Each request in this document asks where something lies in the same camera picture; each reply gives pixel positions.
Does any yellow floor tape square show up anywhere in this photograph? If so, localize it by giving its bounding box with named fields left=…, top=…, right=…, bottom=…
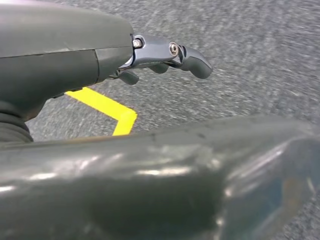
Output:
left=65, top=87, right=138, bottom=137

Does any robot left arm ribbed sleeve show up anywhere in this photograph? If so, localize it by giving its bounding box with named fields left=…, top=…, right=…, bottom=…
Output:
left=0, top=100, right=35, bottom=144

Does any dark robot left leg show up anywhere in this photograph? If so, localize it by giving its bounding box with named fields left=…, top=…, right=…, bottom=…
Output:
left=0, top=115, right=320, bottom=240

